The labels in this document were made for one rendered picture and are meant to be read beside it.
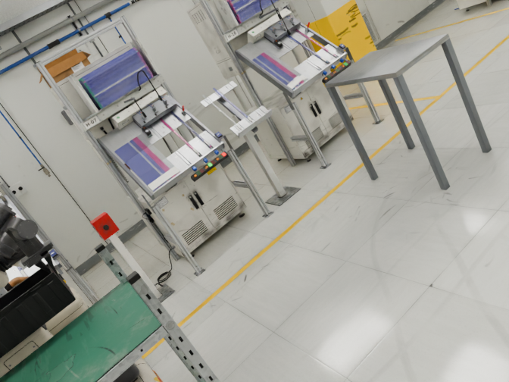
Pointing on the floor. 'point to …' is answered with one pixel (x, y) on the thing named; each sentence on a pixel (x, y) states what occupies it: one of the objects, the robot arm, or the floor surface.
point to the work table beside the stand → (375, 70)
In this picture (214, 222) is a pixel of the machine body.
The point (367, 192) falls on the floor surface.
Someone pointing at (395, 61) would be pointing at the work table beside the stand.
